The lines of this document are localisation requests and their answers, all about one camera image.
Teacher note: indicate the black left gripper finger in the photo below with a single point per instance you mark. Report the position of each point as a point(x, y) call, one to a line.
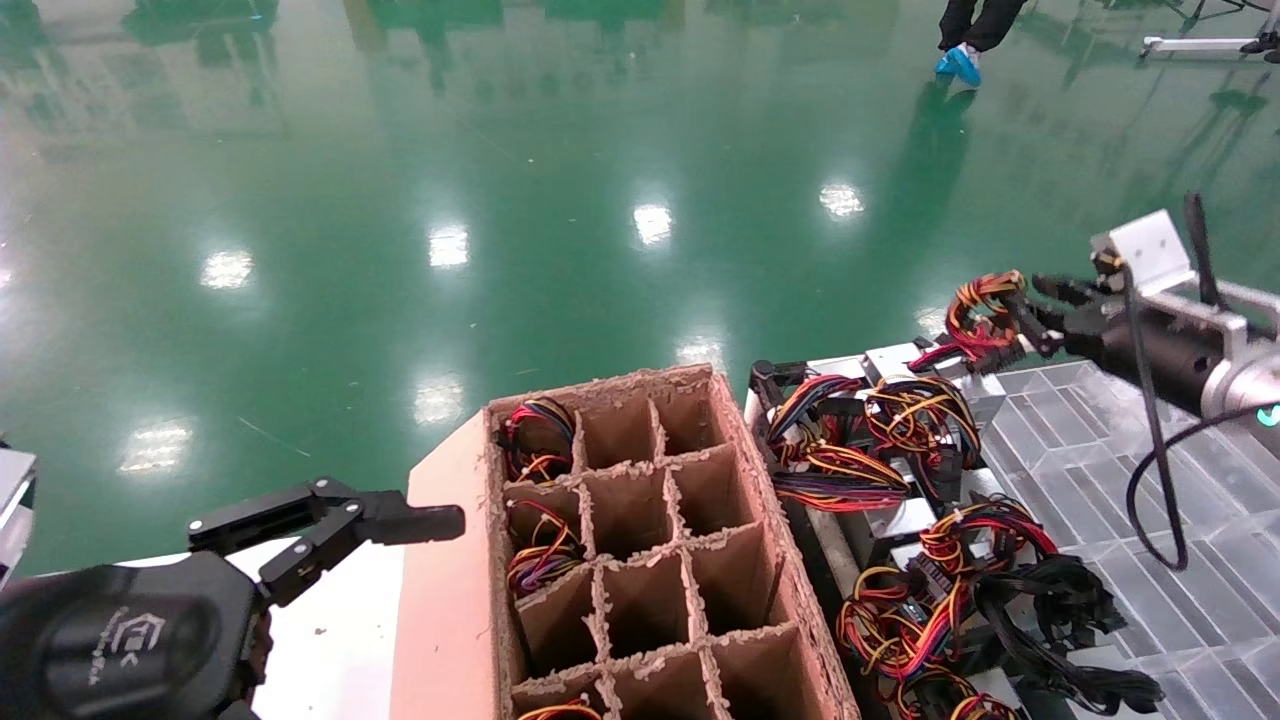
point(400, 525)

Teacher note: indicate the brown cardboard divider box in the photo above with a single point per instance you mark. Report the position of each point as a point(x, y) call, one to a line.
point(440, 600)

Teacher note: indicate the person in black clothes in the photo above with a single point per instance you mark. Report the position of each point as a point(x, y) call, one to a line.
point(985, 25)

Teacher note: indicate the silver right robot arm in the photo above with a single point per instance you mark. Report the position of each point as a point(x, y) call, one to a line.
point(1245, 385)

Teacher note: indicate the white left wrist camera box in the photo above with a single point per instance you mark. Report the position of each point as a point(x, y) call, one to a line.
point(12, 500)

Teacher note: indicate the white stand base bar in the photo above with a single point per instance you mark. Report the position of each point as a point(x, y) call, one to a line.
point(1200, 47)

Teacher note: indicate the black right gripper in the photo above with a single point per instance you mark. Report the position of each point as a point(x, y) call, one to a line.
point(1150, 350)

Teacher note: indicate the clear plastic compartment tray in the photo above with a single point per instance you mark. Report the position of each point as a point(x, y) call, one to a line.
point(1080, 470)

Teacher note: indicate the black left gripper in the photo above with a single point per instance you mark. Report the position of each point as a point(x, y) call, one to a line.
point(120, 640)

